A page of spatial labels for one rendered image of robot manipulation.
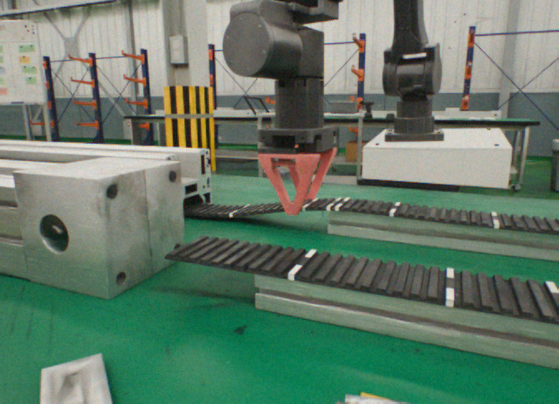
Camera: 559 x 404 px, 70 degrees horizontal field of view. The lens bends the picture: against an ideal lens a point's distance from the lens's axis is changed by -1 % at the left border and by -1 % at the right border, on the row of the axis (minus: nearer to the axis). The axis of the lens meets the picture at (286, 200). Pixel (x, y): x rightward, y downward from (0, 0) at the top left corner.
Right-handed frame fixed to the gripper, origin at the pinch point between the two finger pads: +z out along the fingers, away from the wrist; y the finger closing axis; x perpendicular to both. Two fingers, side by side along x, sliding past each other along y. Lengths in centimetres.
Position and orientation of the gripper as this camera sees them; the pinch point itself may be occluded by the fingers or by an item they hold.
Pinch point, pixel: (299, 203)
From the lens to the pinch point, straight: 49.1
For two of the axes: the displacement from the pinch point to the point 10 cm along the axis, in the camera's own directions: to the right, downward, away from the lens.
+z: 0.1, 9.7, 2.2
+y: -3.7, 2.1, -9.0
